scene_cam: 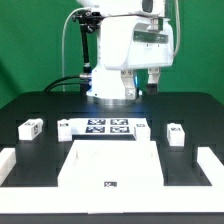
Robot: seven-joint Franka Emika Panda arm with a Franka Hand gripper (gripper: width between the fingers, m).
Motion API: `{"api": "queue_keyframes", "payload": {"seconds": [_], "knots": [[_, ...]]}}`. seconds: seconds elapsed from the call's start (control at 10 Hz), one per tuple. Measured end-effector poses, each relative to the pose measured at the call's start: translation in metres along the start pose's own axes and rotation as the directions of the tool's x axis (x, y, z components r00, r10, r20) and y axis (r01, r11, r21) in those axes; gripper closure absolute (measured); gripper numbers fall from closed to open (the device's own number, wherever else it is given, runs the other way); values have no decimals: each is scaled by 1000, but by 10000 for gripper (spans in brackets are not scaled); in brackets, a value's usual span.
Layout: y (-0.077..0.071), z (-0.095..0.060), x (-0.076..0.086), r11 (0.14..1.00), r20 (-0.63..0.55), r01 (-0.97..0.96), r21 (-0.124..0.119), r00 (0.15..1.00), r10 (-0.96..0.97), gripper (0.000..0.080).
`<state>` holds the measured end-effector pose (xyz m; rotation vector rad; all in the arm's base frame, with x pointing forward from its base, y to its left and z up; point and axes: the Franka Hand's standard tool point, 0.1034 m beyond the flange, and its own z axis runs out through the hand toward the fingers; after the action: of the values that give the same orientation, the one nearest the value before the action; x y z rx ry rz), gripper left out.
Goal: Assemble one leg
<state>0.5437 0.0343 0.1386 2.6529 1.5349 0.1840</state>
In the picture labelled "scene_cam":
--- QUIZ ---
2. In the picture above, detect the white U-shaped obstacle fence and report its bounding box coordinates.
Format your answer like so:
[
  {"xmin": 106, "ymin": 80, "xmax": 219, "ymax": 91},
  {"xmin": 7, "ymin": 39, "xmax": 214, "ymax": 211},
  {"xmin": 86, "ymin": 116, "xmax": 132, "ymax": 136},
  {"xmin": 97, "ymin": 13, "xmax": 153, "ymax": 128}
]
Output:
[{"xmin": 0, "ymin": 147, "xmax": 224, "ymax": 214}]

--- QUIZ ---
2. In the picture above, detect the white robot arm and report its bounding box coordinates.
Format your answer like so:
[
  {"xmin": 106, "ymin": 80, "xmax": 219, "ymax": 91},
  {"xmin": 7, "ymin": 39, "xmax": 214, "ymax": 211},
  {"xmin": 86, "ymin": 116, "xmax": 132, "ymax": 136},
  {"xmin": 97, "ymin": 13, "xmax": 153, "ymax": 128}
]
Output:
[{"xmin": 77, "ymin": 0, "xmax": 174, "ymax": 105}]

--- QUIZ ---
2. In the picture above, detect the white cable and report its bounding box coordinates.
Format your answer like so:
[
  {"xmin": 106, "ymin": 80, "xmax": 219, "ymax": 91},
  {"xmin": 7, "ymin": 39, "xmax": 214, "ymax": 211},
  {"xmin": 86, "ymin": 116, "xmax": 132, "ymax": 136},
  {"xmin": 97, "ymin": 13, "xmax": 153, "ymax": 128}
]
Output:
[{"xmin": 61, "ymin": 7, "xmax": 91, "ymax": 93}]

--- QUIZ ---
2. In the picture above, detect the white marker base plate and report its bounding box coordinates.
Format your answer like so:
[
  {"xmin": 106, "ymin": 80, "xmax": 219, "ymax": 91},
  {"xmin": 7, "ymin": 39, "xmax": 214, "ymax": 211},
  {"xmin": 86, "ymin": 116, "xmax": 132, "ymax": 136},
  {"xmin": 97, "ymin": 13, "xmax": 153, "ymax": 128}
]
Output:
[{"xmin": 69, "ymin": 118, "xmax": 148, "ymax": 135}]

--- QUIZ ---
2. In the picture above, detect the white square tabletop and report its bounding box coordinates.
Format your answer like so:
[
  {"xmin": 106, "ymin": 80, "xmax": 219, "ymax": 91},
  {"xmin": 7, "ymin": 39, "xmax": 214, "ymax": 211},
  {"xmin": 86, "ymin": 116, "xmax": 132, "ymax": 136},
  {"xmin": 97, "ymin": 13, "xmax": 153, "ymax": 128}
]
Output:
[{"xmin": 58, "ymin": 140, "xmax": 164, "ymax": 190}]

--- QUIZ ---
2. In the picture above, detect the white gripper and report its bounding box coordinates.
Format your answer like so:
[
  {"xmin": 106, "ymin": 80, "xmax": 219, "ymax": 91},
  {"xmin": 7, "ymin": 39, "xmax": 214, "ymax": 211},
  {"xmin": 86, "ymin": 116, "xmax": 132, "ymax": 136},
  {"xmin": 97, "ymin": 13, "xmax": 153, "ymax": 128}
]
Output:
[{"xmin": 100, "ymin": 16, "xmax": 174, "ymax": 100}]

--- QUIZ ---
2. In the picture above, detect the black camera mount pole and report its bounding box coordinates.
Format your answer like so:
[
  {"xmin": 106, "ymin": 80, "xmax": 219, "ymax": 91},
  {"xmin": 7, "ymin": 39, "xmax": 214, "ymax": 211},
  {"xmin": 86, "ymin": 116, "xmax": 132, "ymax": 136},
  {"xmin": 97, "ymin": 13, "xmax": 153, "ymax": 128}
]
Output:
[{"xmin": 72, "ymin": 9, "xmax": 103, "ymax": 79}]

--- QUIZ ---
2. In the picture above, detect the black cable bundle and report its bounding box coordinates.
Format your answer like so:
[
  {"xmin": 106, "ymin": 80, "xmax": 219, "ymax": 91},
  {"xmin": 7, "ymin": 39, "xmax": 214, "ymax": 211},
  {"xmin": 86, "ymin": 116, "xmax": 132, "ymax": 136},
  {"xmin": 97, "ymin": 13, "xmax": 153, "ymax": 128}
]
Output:
[{"xmin": 43, "ymin": 75, "xmax": 93, "ymax": 93}]

